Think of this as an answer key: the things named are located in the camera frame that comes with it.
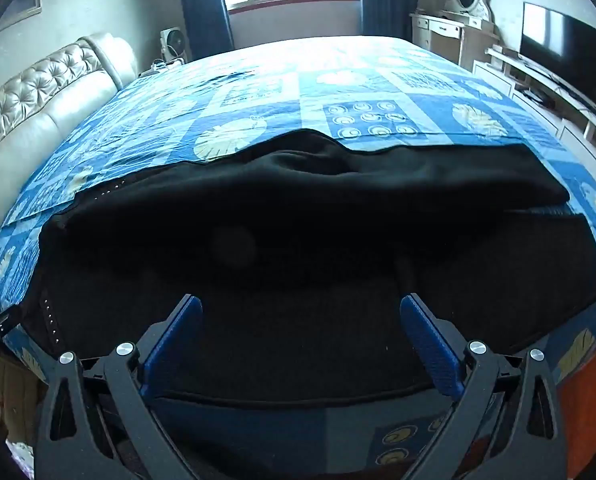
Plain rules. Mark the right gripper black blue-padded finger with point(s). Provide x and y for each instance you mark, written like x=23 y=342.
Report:
x=70 y=422
x=505 y=420

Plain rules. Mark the black pants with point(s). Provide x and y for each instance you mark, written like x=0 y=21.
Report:
x=300 y=251

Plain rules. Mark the cream tufted leather headboard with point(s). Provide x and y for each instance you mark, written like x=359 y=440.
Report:
x=44 y=103

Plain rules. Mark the white tv cabinet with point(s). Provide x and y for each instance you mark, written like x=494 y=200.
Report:
x=548 y=99

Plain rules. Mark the white desk fan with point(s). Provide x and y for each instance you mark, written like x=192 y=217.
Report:
x=172 y=45

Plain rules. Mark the blue patterned bed cover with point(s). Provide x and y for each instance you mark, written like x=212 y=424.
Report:
x=366 y=93

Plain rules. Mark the black flat television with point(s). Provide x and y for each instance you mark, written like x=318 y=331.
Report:
x=563 y=45

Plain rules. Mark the white dressing table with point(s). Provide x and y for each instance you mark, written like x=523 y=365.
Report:
x=459 y=38

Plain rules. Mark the blue left curtain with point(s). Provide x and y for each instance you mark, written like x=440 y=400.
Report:
x=208 y=27

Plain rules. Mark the framed wall photo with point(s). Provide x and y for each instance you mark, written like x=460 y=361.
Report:
x=19 y=10

